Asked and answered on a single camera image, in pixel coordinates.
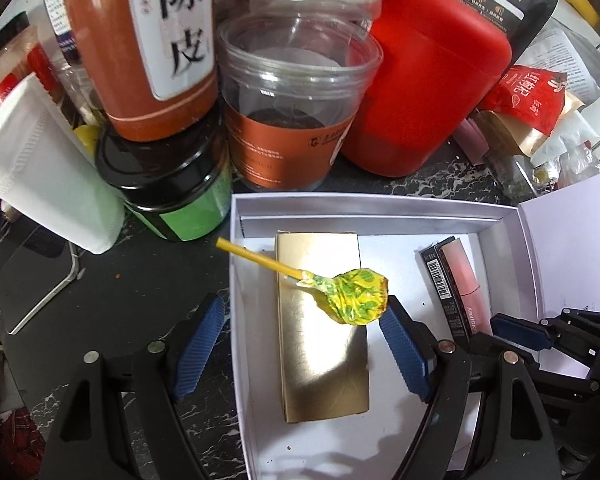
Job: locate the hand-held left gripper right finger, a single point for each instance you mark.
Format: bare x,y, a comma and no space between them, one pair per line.
405,355

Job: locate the red jar with black lid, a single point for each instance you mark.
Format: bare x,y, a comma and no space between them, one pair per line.
40,60

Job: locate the black stand-up pouch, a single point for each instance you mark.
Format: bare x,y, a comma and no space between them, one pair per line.
525,5

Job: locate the pink lipstick box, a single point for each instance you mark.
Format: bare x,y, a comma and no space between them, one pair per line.
442,300

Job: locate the pink cosmetic box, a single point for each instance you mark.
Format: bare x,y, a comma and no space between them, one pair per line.
462,275

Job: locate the lavender gift box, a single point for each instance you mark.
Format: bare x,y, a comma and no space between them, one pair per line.
390,260

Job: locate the clear jar with orange label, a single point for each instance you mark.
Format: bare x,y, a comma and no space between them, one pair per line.
280,145

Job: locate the white printed papers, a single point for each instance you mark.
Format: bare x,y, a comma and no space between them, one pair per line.
570,55

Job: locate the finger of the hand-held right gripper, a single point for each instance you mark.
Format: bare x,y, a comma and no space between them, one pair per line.
520,332
570,377

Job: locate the pink small pouch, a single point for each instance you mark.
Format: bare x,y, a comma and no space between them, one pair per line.
472,140

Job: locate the red canister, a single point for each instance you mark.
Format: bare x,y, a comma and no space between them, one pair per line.
430,85

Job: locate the red plaid cloth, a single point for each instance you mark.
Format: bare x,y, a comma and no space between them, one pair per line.
22,440

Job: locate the jar with purple label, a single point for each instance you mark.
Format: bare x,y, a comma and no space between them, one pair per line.
60,10

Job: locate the clear plastic bag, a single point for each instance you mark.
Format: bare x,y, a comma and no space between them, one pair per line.
550,170

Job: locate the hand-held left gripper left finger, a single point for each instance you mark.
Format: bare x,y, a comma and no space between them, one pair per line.
200,345

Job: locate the yellow lollipop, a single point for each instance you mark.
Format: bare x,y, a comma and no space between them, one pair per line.
360,300

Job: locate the black and green jar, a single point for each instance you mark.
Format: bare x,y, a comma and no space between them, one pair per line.
190,215

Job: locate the white plastic bottle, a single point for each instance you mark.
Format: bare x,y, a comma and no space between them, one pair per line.
45,170

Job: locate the red snack packet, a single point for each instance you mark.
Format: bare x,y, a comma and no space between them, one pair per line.
530,95

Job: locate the brown kraft packet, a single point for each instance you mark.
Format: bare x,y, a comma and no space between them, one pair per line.
530,142

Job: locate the orange jar with white label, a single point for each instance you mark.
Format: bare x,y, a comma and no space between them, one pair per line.
110,60

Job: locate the gold box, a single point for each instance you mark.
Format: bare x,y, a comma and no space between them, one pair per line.
325,375

